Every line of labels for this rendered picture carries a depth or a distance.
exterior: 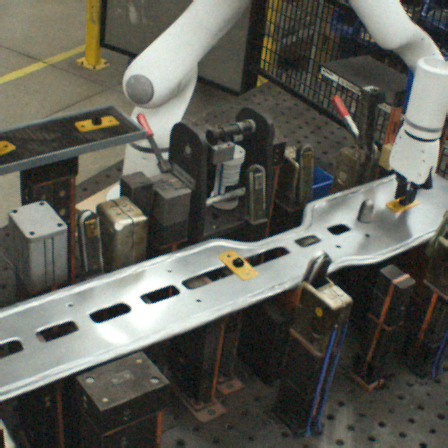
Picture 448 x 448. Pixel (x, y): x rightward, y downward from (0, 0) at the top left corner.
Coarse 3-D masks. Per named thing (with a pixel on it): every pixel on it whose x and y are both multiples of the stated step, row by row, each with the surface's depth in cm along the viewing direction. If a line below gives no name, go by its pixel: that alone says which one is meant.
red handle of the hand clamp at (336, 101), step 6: (336, 102) 176; (342, 102) 176; (336, 108) 176; (342, 108) 176; (342, 114) 175; (348, 114) 176; (348, 120) 175; (348, 126) 175; (354, 126) 175; (354, 132) 174; (354, 138) 175; (366, 150) 173
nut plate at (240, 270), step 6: (228, 252) 146; (234, 252) 147; (222, 258) 145; (228, 258) 145; (234, 258) 145; (240, 258) 144; (228, 264) 143; (234, 264) 143; (240, 264) 143; (246, 264) 144; (234, 270) 142; (240, 270) 142; (246, 270) 142; (252, 270) 143; (240, 276) 141; (246, 276) 141; (252, 276) 141
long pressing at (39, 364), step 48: (384, 192) 172; (432, 192) 175; (288, 240) 152; (336, 240) 154; (384, 240) 156; (96, 288) 134; (144, 288) 135; (240, 288) 138; (288, 288) 141; (0, 336) 121; (96, 336) 124; (144, 336) 125; (0, 384) 112; (48, 384) 115
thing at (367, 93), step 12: (372, 96) 166; (384, 96) 165; (360, 108) 169; (372, 108) 170; (360, 120) 170; (372, 120) 171; (360, 132) 171; (372, 132) 172; (360, 144) 172; (372, 144) 173; (372, 156) 175
